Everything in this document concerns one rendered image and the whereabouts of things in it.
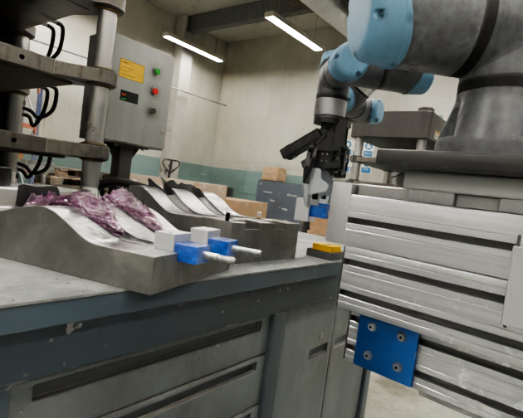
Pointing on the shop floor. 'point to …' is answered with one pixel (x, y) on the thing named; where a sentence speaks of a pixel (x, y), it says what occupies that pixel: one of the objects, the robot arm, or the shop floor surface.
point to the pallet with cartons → (254, 209)
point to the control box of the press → (133, 103)
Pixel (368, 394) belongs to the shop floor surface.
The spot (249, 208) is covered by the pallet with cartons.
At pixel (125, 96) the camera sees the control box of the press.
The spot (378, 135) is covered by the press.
